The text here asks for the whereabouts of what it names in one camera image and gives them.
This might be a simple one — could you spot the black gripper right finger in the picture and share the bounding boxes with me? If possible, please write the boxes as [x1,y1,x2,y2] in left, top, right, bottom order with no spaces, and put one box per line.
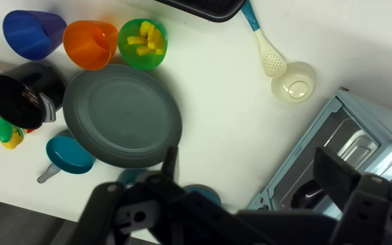
[311,145,392,245]

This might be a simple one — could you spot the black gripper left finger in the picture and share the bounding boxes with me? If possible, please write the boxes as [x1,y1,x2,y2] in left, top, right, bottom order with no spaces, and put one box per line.
[67,144,193,245]

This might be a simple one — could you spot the small white bowl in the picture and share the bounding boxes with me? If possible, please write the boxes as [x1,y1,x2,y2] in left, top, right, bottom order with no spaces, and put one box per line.
[269,61,318,106]

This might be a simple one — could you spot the light blue toaster oven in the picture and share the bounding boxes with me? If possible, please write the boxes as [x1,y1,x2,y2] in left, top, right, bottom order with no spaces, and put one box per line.
[244,87,392,220]

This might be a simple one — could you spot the large teal frying pan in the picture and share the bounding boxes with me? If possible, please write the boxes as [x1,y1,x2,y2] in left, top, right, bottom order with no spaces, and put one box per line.
[61,62,183,168]

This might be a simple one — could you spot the green and yellow toy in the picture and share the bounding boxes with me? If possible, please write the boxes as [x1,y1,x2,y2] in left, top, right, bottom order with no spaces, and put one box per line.
[0,114,25,151]

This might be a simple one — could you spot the black pot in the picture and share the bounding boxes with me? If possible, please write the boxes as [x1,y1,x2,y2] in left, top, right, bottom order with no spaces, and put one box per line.
[0,59,67,130]

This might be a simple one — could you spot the green plastic cup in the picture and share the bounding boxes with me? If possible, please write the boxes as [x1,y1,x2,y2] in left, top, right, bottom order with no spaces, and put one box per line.
[116,16,168,72]

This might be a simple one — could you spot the orange plastic cup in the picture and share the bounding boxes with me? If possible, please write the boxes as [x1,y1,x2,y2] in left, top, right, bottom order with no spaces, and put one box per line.
[62,19,119,72]

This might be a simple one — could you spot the yellow toy pieces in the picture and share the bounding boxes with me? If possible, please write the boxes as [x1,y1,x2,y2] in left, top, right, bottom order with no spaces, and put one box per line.
[125,20,165,57]

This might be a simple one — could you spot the blue plastic cup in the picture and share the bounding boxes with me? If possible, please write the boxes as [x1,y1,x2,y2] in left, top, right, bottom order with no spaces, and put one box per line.
[1,8,67,61]

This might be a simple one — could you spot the teal small pan grey handle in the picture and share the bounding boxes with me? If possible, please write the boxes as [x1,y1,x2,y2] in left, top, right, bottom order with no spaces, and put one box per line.
[35,129,96,185]

